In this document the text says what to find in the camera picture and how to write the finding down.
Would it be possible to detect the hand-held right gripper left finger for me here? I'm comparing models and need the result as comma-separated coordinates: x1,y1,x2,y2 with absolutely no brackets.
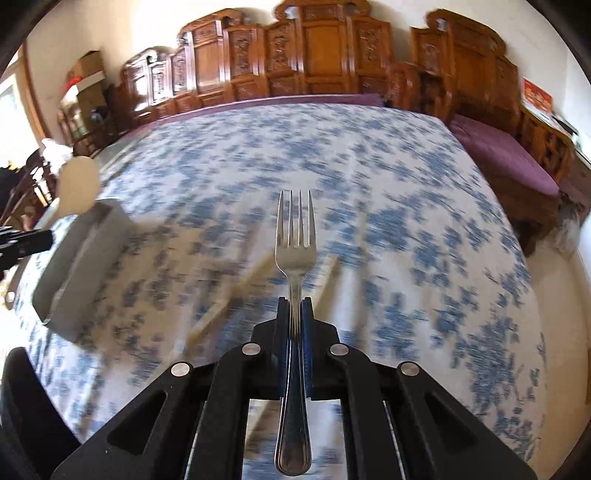
50,296,293,480

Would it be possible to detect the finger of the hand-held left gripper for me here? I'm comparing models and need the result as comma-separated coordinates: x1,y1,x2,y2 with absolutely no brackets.
0,228,54,271

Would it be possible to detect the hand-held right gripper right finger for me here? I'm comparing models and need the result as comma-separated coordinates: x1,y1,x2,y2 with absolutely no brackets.
301,298,540,480

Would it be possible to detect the rectangular metal tray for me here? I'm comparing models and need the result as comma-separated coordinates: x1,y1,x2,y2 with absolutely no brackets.
31,198,139,343

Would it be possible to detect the large white spoon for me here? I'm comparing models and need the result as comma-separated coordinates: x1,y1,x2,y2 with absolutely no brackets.
58,156,101,217

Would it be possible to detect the metal fork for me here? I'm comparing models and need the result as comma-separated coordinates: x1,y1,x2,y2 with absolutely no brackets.
274,189,318,477

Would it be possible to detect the wooden dining chair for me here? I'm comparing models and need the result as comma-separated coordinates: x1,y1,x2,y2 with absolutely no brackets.
0,148,58,227

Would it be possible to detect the white plastic bag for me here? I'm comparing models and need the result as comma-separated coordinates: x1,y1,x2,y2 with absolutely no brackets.
41,137,75,162

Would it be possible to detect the dark wooden cabinet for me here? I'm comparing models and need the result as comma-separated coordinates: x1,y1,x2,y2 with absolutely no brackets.
58,83,116,153

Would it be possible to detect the person's dark clothing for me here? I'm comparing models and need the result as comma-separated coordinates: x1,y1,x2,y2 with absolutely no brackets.
0,346,81,480

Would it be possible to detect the blue floral tablecloth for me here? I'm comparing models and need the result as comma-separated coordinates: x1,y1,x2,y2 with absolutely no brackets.
14,102,548,480

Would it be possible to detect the cardboard box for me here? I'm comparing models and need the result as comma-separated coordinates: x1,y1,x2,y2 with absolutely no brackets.
67,51,105,84

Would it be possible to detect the purple armchair cushion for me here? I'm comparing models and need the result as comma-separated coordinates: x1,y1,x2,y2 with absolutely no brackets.
450,115,560,198

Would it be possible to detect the clear plastic bag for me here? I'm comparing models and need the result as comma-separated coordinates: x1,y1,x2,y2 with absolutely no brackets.
551,203,585,254

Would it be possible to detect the carved wooden sofa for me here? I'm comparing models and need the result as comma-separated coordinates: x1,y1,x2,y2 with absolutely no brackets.
108,0,402,134

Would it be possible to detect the wooden side table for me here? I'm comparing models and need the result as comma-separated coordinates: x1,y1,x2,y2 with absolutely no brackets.
522,106,591,208

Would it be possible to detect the carved wooden armchair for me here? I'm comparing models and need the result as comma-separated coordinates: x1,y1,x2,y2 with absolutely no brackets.
388,9,578,257

